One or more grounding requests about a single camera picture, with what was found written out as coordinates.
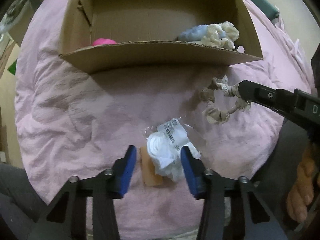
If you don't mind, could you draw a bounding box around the beige patterned scrunchie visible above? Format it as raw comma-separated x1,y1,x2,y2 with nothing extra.
199,75,251,125

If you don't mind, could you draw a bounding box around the cream ruffled scrunchie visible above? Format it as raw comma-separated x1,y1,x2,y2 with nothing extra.
200,21,240,50

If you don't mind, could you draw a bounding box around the white fluffy item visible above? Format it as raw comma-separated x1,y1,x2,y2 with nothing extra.
144,118,206,183

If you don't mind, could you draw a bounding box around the light blue fluffy sock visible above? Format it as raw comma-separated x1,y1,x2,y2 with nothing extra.
177,24,226,42

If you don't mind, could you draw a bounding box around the grey trouser leg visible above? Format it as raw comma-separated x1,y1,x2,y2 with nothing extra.
252,119,308,239

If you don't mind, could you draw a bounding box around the bare foot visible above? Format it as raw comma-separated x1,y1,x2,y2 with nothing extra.
286,142,318,223

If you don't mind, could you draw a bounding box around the tan cardboard piece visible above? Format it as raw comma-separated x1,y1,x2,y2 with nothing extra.
140,146,163,187

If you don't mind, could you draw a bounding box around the pink fluffy bedspread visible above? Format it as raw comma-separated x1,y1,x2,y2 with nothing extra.
14,0,312,234

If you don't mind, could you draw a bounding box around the pink fluffy sock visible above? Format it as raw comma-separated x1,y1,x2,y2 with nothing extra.
92,38,117,46

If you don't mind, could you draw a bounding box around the brown cardboard box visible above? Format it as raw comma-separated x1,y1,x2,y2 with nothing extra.
59,0,263,74

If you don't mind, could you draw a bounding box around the striped grey knit blanket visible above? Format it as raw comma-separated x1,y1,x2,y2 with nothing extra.
1,0,30,35

